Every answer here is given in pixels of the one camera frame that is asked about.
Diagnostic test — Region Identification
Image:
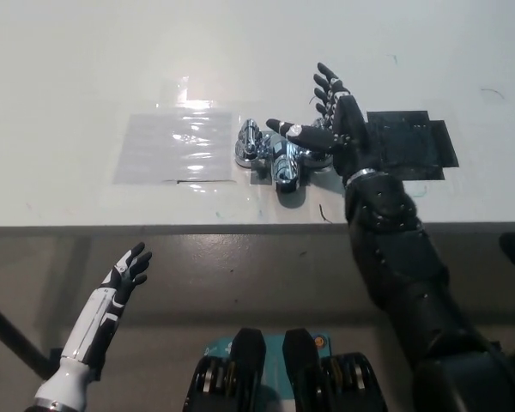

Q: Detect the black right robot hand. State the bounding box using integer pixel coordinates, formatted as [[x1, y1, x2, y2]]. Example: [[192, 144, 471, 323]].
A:
[[265, 62, 385, 185]]

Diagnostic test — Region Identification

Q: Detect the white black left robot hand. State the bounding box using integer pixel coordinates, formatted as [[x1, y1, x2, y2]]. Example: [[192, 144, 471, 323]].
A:
[[59, 241, 154, 370]]

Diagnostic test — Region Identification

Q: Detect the chrome faucet body with spout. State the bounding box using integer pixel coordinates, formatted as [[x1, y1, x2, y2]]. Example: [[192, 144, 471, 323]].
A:
[[233, 128, 335, 195]]

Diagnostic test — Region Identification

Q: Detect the black tape patch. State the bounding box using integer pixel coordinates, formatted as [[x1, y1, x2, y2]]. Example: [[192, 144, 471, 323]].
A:
[[364, 110, 460, 181]]

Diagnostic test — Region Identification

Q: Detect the clear laminated paper sheet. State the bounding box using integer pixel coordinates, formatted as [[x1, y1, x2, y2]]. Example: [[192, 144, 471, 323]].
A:
[[112, 112, 235, 185]]

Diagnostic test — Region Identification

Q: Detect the chrome left faucet handle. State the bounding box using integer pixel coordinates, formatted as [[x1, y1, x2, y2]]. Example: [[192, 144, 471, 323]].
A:
[[239, 118, 264, 161]]

